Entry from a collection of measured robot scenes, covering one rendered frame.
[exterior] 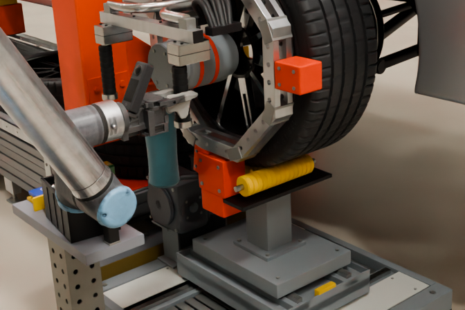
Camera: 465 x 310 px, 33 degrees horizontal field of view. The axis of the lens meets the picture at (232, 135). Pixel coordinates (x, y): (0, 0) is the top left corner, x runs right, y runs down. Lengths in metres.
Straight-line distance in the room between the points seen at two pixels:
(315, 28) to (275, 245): 0.76
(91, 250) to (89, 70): 0.65
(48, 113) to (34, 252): 1.61
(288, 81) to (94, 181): 0.55
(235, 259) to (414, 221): 0.98
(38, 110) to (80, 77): 0.97
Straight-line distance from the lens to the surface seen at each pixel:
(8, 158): 3.36
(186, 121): 1.84
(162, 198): 2.47
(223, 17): 1.84
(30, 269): 2.92
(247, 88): 2.15
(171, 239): 2.62
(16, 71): 1.42
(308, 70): 1.83
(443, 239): 2.99
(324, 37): 1.91
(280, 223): 2.35
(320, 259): 2.34
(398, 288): 2.50
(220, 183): 2.15
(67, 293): 2.24
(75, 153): 1.52
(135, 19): 1.98
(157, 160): 2.18
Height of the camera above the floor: 1.33
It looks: 19 degrees down
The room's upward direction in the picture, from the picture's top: 3 degrees counter-clockwise
